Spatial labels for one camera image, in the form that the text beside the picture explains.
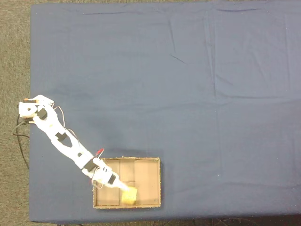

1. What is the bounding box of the yellow foam block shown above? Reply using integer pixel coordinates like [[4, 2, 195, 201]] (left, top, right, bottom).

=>
[[120, 186, 139, 206]]

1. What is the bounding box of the black power cable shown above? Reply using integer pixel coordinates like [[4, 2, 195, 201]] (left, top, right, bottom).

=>
[[12, 114, 31, 170]]

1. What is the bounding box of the shallow cardboard box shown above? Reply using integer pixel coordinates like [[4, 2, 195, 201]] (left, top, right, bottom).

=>
[[92, 156, 162, 210]]

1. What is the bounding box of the blue cloth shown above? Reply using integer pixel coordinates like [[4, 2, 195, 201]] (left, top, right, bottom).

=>
[[29, 0, 301, 225]]

